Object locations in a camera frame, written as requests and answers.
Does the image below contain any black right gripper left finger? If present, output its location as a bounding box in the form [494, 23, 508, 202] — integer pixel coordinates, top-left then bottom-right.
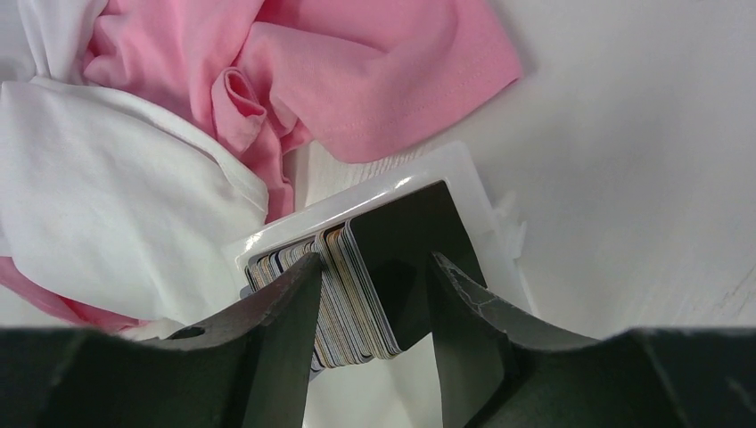
[1, 253, 321, 427]

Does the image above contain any white cloth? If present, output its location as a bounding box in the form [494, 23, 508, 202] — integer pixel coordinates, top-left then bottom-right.
[1, 1, 267, 335]

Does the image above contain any clear plastic tray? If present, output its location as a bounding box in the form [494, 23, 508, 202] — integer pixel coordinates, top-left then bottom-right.
[225, 142, 531, 309]

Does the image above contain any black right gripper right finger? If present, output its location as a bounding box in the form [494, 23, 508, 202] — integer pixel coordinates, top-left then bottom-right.
[428, 252, 755, 427]

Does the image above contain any stack of credit cards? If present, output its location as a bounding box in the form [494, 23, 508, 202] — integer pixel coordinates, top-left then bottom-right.
[240, 181, 485, 373]

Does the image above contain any pink cloth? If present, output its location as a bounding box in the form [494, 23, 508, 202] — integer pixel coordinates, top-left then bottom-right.
[0, 0, 524, 333]

